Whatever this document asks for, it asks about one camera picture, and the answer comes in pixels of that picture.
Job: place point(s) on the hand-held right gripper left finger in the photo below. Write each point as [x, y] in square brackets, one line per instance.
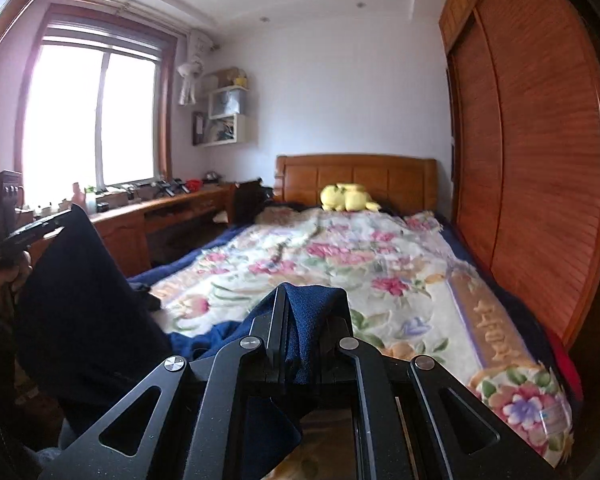
[275, 320]

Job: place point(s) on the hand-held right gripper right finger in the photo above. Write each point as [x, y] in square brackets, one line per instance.
[355, 360]

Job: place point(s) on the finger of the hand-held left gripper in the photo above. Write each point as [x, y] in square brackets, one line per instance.
[40, 230]

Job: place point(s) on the navy blue suit jacket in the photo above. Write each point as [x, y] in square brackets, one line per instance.
[80, 310]

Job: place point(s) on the dark folded clothes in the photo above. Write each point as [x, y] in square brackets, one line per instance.
[146, 296]

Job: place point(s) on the person's left hand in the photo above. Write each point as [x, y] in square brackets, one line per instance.
[2, 285]

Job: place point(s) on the wooden desk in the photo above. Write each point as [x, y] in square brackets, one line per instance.
[125, 230]

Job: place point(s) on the floral blanket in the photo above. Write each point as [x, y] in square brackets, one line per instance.
[355, 270]

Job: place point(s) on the dark wooden chair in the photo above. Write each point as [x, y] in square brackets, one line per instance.
[250, 200]

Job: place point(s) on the wooden framed window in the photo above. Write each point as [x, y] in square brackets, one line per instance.
[125, 120]

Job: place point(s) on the yellow plush toy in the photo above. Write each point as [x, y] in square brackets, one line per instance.
[345, 199]

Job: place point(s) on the wooden bed headboard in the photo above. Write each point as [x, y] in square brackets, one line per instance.
[300, 180]

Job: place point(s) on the metal pot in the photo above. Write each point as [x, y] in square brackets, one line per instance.
[211, 176]

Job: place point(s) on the red basket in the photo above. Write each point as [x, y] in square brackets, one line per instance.
[194, 185]

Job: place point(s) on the red cloth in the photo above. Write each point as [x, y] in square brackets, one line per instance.
[567, 365]

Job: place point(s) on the tied white curtain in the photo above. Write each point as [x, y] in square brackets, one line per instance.
[190, 75]

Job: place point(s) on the white paper bag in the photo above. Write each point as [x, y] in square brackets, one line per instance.
[225, 105]

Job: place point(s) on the small yellow toy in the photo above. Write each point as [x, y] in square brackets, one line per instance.
[240, 80]

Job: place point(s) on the wooden louvered wardrobe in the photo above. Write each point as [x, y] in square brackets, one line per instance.
[530, 135]

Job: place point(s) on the white wall shelf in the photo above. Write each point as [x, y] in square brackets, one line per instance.
[245, 127]

